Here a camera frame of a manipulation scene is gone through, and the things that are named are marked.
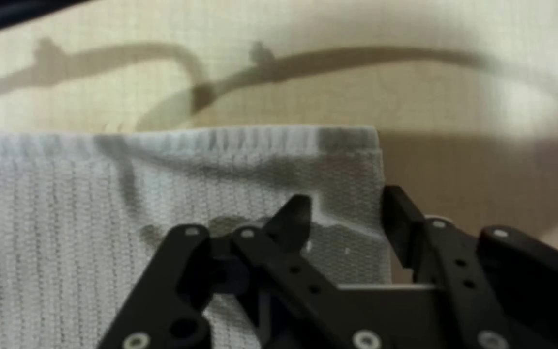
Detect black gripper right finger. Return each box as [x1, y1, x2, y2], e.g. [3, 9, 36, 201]
[379, 184, 558, 349]

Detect white ribbed towel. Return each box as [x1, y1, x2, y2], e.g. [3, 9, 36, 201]
[0, 124, 387, 349]

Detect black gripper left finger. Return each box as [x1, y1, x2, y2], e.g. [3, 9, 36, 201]
[96, 191, 358, 349]

